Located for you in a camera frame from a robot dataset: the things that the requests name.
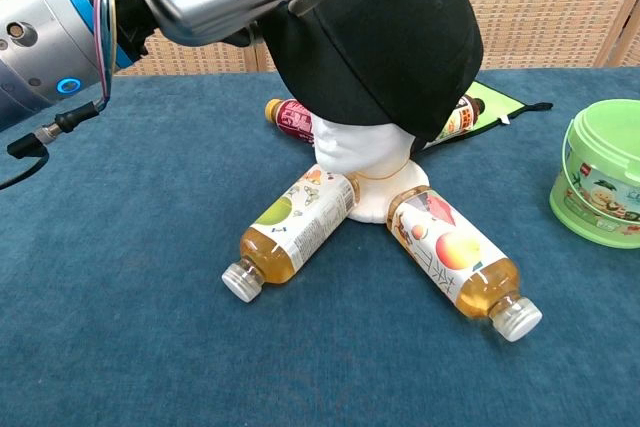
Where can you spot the red label drink bottle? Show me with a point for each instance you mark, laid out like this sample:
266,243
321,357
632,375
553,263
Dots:
292,122

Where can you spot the blue felt table cover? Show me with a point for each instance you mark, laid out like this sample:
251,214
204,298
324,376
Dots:
150,347

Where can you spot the green plastic bucket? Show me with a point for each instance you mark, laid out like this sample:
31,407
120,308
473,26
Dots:
600,172

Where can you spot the black baseball cap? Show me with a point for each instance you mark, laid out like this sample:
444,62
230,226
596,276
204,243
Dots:
400,47

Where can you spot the tea bottle green apple label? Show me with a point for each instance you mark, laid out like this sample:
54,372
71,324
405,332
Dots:
300,217

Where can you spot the yellow rubber band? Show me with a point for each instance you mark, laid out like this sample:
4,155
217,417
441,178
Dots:
380,178

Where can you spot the dark tea bottle black cap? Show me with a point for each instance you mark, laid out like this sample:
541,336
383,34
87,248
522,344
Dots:
465,117

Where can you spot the green microfiber cloth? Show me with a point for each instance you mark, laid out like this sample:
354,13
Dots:
505,104

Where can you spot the white foam mannequin head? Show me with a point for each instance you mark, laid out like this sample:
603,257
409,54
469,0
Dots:
360,147

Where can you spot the tea bottle peach label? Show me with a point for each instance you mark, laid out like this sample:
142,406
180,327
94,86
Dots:
450,247

